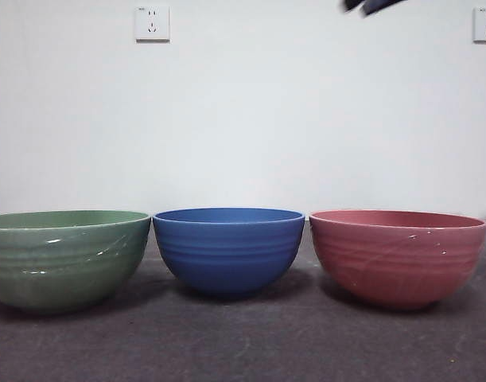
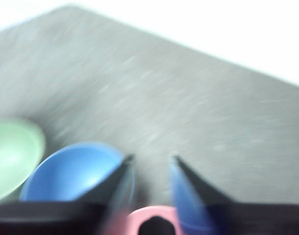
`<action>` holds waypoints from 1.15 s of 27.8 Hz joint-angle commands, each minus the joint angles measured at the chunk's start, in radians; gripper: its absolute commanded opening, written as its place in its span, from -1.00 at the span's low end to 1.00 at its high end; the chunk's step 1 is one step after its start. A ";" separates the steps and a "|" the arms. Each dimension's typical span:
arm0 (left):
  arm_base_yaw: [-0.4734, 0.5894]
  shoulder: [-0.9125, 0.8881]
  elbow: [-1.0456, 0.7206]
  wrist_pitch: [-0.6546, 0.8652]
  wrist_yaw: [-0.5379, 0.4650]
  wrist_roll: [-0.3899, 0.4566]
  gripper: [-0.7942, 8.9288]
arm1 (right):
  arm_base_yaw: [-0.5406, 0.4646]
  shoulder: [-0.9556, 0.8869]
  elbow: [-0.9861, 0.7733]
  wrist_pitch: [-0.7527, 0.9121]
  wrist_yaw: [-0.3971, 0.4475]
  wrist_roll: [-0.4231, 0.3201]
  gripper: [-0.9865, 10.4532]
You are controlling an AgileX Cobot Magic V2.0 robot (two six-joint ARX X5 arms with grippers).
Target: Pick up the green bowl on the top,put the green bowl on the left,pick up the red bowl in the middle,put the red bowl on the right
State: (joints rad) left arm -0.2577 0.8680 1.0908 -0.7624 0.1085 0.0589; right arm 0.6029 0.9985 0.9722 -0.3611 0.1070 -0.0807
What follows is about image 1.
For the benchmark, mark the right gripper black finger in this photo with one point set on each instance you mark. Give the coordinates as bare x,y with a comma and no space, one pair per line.
351,4
379,5

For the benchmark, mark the red ribbed bowl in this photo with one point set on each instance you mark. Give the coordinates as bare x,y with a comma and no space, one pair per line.
393,262

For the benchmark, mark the blue ribbed bowl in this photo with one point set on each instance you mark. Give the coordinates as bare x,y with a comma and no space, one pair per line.
226,258

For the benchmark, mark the green ribbed bowl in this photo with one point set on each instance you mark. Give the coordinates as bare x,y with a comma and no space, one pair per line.
59,262

